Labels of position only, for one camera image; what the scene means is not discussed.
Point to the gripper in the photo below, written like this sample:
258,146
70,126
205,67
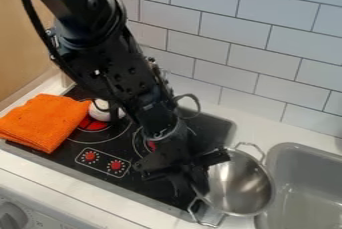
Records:
171,154

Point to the silver pot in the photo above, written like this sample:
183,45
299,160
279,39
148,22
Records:
240,186

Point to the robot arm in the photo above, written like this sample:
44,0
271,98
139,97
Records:
102,49

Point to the toy stove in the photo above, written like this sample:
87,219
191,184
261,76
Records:
111,146

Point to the toy sink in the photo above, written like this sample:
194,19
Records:
307,189

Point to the white toy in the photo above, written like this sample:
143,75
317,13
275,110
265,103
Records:
99,113

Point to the orange cloth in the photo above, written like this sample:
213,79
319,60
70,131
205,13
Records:
42,121

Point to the cardboard box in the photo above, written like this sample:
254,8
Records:
20,39

